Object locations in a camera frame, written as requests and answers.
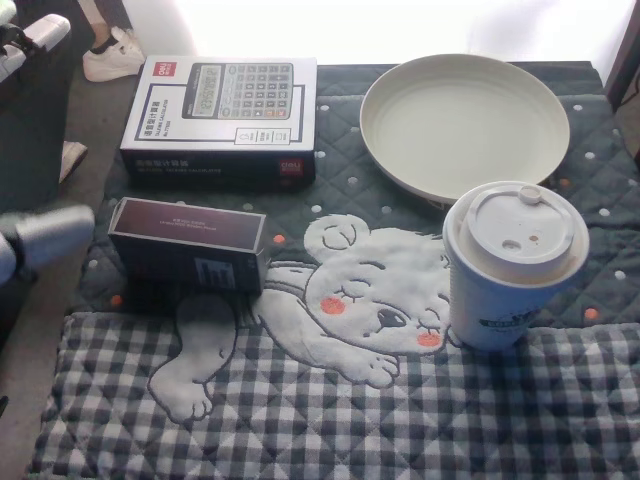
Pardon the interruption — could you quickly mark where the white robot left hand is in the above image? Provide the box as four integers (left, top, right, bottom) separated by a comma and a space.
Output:
0, 0, 97, 292

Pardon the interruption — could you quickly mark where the small dark maroon box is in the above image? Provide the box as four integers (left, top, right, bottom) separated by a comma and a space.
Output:
107, 196, 274, 296

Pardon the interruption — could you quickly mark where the white lidded paper cup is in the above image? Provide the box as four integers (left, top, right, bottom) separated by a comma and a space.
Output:
442, 181, 592, 351

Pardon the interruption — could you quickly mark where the white and black calculator box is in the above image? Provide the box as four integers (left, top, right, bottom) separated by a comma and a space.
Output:
119, 55, 319, 189

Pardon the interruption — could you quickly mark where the cream round plate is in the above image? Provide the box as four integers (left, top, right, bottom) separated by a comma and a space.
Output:
359, 53, 572, 204

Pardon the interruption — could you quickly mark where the person's light shoe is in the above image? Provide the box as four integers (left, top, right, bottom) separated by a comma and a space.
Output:
59, 141, 89, 183

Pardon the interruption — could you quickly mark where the person's white shoe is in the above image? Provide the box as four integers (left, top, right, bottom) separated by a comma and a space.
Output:
82, 27, 147, 82

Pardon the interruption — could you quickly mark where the person's leg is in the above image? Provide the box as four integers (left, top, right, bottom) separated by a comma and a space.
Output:
77, 0, 110, 51

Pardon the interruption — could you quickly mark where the grey quilt with printed bear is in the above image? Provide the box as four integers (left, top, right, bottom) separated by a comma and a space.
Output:
37, 62, 640, 480

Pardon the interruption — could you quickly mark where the brown wooden post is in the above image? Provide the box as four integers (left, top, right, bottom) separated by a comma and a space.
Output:
603, 0, 640, 101

